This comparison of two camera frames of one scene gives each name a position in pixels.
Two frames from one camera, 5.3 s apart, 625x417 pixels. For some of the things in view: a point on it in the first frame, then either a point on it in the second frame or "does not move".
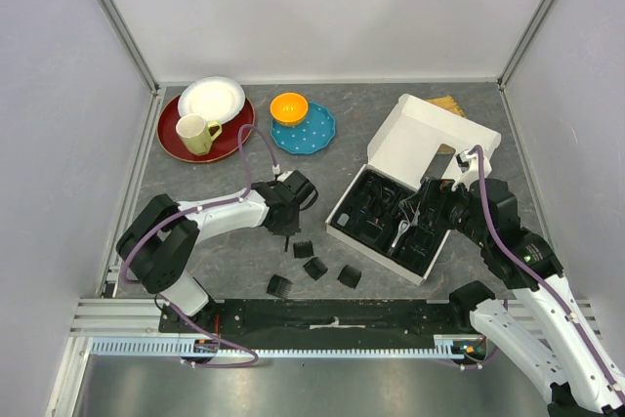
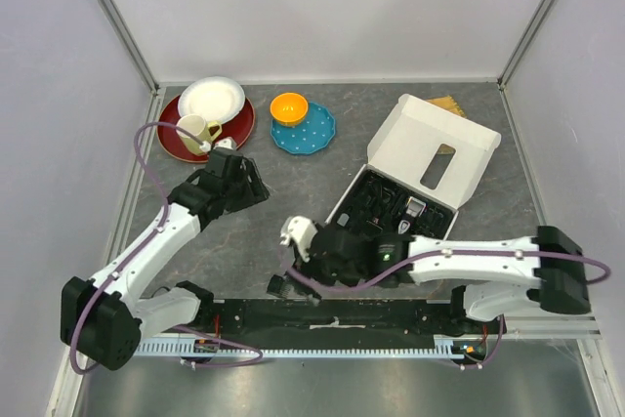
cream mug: (195, 135) does not move
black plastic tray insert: (395, 220) does not move
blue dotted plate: (309, 138) does not move
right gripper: (437, 190) → (309, 269)
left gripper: (287, 229) → (255, 191)
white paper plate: (214, 98) does not move
